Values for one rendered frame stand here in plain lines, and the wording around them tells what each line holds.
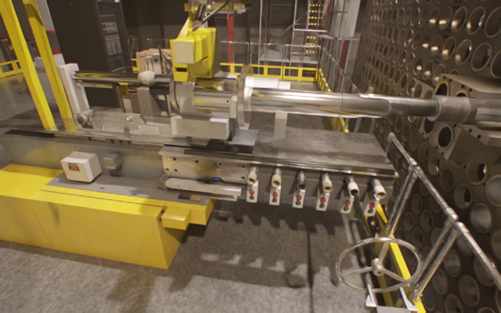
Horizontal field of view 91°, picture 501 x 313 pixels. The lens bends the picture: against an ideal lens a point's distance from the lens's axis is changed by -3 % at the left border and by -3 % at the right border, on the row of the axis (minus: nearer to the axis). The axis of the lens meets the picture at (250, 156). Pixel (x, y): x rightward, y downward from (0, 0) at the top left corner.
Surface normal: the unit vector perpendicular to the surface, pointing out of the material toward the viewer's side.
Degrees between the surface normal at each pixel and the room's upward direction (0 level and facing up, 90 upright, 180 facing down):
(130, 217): 90
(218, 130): 90
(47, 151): 90
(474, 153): 90
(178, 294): 0
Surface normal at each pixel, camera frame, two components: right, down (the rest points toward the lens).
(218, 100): -0.15, 0.49
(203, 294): 0.03, -0.86
